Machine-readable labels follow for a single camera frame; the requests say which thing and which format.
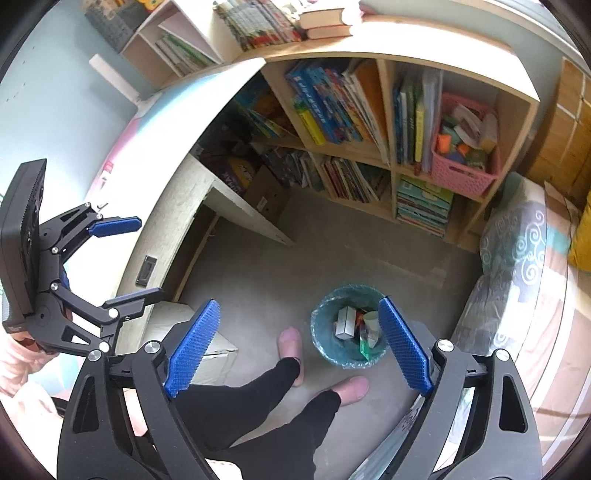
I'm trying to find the pink sleeve left forearm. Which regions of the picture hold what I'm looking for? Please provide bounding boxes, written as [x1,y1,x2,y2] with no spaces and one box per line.
[1,333,57,420]

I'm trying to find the teal trash bin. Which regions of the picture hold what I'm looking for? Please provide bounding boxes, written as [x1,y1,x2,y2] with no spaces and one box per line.
[311,284,388,370]

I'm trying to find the white desk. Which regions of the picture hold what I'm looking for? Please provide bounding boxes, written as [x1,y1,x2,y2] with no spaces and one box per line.
[82,57,297,342]

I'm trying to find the patterned bed quilt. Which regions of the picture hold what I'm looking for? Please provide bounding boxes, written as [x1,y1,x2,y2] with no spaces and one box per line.
[351,172,591,480]

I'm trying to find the pink blue marathon towel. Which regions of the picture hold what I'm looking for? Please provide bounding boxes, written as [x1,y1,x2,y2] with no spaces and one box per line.
[85,72,223,210]

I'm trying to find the yellow cushion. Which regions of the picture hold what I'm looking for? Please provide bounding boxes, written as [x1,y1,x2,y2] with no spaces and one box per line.
[568,191,591,273]

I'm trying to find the cardboard box under desk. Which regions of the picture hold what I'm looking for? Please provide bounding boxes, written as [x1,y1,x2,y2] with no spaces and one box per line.
[243,165,288,224]

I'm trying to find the pink storage basket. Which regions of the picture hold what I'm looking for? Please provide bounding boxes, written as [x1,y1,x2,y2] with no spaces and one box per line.
[431,93,501,198]

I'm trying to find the wooden bookshelf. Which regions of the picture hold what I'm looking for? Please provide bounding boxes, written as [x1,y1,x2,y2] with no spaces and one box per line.
[82,0,541,252]

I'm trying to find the stacked red books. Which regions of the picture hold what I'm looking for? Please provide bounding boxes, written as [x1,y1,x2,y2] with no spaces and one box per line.
[300,6,363,39]

